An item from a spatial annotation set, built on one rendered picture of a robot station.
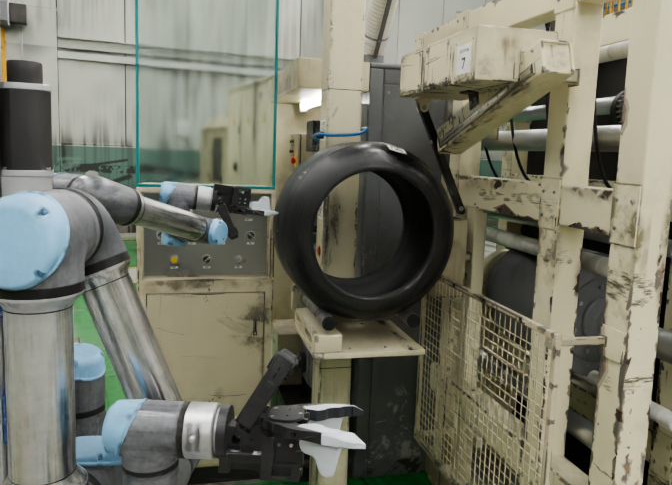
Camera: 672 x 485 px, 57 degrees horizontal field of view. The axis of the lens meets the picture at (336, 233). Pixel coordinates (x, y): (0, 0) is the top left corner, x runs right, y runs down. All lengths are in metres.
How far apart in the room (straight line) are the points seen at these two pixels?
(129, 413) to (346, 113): 1.58
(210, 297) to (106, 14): 8.70
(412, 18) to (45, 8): 6.48
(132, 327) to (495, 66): 1.20
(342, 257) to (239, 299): 0.53
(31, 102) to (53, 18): 9.62
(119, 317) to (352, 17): 1.58
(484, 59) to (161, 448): 1.29
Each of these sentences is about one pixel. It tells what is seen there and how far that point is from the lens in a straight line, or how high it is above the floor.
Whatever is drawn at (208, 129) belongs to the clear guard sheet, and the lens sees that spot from 2.55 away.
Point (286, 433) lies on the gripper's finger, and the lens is 0.83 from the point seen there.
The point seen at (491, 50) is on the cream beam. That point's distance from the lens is 1.78.
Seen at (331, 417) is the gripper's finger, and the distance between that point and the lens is 0.93.
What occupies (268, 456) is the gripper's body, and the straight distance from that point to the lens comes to 0.87.
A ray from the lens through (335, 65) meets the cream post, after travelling 2.26.
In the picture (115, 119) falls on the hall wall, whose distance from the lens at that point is 10.78.
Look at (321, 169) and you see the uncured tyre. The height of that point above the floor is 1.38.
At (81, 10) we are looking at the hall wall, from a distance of 10.95.
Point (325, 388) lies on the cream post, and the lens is 2.41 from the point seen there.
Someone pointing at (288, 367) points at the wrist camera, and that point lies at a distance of 0.85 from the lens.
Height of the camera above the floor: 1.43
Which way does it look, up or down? 7 degrees down
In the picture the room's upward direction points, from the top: 2 degrees clockwise
